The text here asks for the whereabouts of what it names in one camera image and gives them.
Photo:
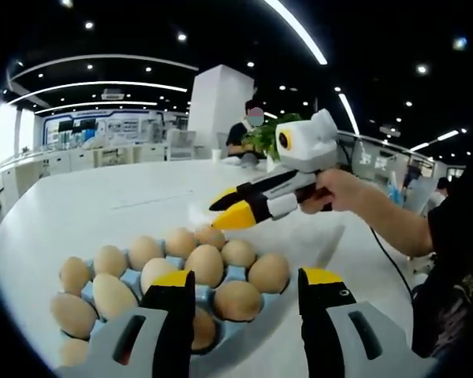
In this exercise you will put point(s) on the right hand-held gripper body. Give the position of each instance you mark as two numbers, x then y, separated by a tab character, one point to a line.
307	141

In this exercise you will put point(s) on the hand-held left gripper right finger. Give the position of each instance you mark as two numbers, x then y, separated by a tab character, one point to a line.
323	323

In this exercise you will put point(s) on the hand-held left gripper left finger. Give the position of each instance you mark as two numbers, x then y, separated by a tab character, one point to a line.
169	323

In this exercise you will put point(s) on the blue egg tray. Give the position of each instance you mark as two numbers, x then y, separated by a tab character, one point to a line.
205	293

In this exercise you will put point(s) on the cluster of brown eggs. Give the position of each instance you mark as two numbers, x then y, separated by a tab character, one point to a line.
205	264

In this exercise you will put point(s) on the person's right hand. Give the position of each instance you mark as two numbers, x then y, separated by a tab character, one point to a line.
339	189

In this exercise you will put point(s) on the potted green plant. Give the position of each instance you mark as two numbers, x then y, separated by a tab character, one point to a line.
266	138

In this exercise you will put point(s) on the white paper cup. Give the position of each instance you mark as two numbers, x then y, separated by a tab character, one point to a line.
216	154

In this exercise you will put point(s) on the white mesh chair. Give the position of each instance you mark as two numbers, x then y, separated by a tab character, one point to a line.
181	145

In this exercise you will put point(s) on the white square pillar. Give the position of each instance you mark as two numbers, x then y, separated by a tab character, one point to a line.
217	102

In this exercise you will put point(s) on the white table socket strip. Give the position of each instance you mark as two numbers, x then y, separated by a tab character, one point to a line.
153	200

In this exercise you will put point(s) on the white table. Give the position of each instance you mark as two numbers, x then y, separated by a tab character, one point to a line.
83	212

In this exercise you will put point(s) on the black printed t-shirt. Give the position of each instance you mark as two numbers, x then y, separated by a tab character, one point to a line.
457	275

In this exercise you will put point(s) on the ceiling air conditioner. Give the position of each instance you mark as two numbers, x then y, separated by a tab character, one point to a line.
113	95

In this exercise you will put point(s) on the row of white cabinets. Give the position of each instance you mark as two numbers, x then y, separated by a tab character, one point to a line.
63	161

